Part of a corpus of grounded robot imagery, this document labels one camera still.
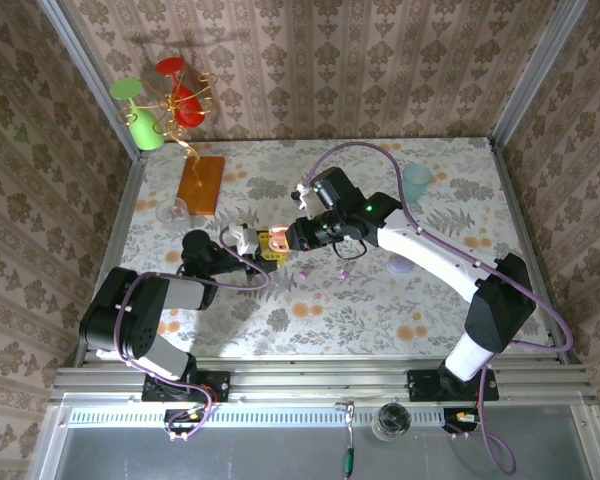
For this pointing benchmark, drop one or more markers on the orange earbud charging case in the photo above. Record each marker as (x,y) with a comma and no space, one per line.
(279,242)

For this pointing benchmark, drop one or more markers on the purple earbud charging case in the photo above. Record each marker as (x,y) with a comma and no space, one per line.
(401,264)

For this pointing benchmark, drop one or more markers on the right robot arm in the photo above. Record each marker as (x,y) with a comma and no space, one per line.
(430,250)

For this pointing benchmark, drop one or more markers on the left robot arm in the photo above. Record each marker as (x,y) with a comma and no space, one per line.
(115,320)

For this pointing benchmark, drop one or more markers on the clear wine glass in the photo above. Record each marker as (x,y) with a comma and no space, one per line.
(172,210)

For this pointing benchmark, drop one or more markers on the orange wooden rack base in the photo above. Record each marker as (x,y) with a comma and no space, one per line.
(202,200)

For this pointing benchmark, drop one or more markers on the teal plastic cup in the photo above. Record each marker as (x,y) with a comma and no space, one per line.
(416,187)

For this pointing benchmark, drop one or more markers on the green plastic wine glass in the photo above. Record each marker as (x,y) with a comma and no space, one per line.
(147,132)

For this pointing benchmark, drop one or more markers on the red plastic wine glass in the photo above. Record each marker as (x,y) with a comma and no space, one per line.
(187,112)

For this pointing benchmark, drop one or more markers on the black power connector box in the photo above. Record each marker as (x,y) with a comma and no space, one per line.
(177,417)
(452,425)

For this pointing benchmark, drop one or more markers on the grey metal shelf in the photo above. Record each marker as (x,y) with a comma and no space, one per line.
(260,455)

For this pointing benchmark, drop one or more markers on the clear glass jar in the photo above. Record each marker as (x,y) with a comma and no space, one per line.
(394,421)

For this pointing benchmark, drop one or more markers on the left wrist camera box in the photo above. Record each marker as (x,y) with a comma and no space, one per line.
(245,239)

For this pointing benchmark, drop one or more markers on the aluminium table side rail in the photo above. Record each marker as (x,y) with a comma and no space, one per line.
(521,225)
(114,240)

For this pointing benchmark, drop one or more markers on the aluminium front frame rail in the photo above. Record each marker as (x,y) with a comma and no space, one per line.
(320,380)

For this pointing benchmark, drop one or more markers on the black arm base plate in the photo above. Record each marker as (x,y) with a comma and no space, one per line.
(422,387)
(215,387)

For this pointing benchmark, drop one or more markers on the aluminium corner post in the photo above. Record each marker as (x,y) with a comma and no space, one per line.
(88,70)
(539,70)

